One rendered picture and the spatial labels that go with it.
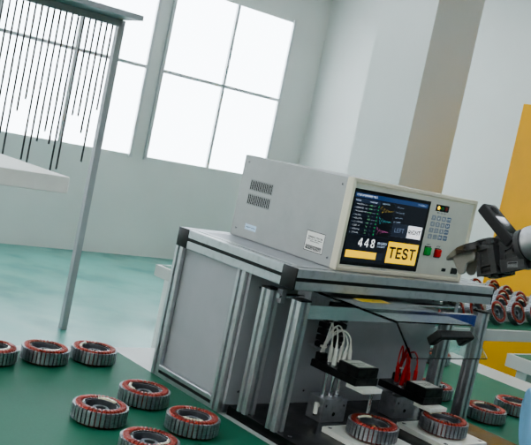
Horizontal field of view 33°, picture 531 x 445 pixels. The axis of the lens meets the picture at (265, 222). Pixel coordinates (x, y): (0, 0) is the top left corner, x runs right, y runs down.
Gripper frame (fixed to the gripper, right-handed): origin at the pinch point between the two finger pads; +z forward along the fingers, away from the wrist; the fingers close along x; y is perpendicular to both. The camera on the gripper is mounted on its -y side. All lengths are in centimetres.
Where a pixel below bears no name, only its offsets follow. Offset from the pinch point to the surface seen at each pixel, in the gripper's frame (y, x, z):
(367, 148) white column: -153, 276, 264
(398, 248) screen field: -2.1, -10.5, 6.9
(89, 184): -122, 100, 332
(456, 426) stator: 38.3, 1.8, 6.2
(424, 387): 28.9, 1.0, 13.3
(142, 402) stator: 29, -61, 38
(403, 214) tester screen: -9.2, -11.1, 3.6
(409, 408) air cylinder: 33.1, 5.3, 22.3
